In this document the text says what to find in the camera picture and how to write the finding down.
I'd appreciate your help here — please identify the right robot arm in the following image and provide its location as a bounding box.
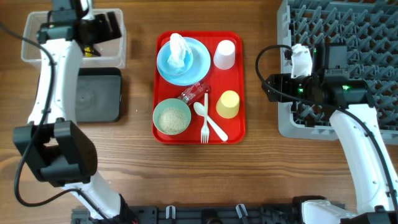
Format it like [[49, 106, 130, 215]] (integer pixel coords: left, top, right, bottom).
[[259, 44, 397, 223]]

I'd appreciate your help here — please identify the black plastic tray bin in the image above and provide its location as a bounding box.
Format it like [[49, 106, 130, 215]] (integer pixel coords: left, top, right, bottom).
[[75, 67, 122, 123]]

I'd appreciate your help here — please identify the white rice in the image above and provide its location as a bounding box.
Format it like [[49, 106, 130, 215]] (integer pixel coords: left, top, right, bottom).
[[159, 108, 188, 135]]

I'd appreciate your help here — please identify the yellow plastic cup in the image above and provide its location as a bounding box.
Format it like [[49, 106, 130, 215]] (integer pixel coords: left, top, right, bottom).
[[216, 90, 240, 119]]

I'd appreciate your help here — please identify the white tissue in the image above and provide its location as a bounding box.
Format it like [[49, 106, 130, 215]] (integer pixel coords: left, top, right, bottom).
[[167, 33, 192, 68]]

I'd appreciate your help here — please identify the white plastic fork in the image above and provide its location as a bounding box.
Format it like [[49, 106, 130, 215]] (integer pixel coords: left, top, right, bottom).
[[201, 93, 210, 144]]

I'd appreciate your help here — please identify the red clear plastic wrapper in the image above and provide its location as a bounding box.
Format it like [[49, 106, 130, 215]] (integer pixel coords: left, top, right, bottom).
[[177, 82, 210, 106]]

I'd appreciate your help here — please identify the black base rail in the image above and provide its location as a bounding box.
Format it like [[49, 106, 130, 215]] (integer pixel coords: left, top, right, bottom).
[[70, 203, 296, 224]]

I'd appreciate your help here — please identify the yellow candy wrapper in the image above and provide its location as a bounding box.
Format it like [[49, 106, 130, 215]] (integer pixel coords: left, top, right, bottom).
[[85, 47, 93, 57]]

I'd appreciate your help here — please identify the light blue small bowl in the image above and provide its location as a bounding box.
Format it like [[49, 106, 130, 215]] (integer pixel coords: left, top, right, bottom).
[[157, 45, 193, 76]]

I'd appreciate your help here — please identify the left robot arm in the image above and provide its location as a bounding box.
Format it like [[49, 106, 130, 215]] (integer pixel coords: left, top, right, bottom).
[[13, 7, 139, 223]]

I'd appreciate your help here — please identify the grey dishwasher rack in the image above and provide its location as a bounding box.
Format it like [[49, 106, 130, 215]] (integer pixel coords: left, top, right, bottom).
[[277, 1, 397, 145]]

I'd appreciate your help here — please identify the white plastic spoon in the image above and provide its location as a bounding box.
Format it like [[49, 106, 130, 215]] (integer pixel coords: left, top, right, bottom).
[[193, 102, 228, 141]]

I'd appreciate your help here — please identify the clear plastic waste bin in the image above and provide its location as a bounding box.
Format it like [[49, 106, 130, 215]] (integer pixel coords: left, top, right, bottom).
[[21, 8, 127, 70]]

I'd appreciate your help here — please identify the black cable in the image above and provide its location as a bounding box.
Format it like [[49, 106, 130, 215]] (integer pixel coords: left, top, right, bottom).
[[255, 44, 398, 212], [0, 21, 103, 218]]

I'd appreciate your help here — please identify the right black cable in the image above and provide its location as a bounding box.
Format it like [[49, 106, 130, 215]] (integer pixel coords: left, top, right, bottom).
[[255, 44, 398, 212]]

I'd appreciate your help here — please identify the left black cable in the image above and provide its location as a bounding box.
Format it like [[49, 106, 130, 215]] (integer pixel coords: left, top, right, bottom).
[[0, 21, 103, 218]]

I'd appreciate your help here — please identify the mint green bowl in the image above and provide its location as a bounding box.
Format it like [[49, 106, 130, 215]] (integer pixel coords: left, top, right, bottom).
[[152, 98, 192, 136]]

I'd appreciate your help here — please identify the pale pink plastic cup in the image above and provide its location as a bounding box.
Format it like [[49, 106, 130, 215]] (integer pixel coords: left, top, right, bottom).
[[213, 40, 236, 70]]

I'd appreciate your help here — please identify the red serving tray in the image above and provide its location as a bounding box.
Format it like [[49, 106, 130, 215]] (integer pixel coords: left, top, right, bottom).
[[153, 30, 246, 144]]

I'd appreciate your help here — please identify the light blue plate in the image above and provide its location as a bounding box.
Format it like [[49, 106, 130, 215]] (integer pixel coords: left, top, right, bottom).
[[157, 37, 211, 86]]

